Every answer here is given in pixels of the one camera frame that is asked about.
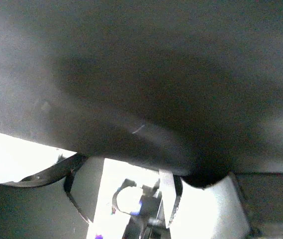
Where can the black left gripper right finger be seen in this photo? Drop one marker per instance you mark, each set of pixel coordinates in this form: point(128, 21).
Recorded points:
point(240, 206)

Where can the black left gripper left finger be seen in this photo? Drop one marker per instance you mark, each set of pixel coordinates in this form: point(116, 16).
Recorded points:
point(62, 209)

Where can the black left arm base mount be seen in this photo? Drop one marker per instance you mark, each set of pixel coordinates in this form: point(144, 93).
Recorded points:
point(142, 204)

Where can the black trousers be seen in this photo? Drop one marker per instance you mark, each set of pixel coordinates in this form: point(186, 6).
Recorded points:
point(190, 86)

